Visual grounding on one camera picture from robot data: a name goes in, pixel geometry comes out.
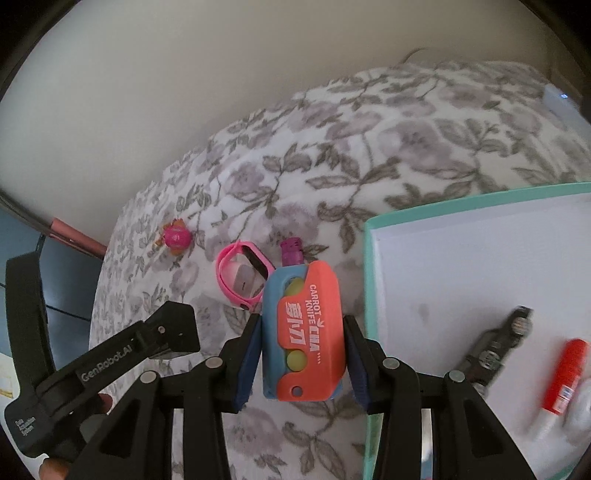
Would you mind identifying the black toy car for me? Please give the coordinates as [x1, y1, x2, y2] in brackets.
[456, 306, 533, 398]

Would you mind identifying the red white glue tube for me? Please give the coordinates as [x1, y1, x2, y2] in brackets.
[530, 338, 589, 441]

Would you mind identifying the blue orange carrot knife toy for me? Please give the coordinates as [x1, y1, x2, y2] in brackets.
[262, 260, 346, 402]

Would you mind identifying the white rectangular plastic holder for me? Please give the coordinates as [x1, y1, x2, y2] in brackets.
[564, 390, 591, 444]

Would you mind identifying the person's left hand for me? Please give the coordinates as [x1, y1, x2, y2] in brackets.
[38, 396, 112, 480]

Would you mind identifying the teal white shallow box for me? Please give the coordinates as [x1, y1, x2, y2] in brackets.
[363, 182, 590, 479]

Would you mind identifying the white charger cube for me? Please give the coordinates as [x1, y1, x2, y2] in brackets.
[230, 263, 266, 298]

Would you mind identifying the pink smart watch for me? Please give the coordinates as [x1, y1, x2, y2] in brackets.
[215, 241, 276, 311]

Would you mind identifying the pink round toy figure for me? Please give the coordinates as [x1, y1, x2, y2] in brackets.
[155, 218, 192, 255]

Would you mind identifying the floral grey white blanket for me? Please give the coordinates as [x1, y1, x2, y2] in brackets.
[87, 60, 591, 480]

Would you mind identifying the white power strip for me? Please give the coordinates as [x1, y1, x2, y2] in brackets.
[542, 83, 587, 135]

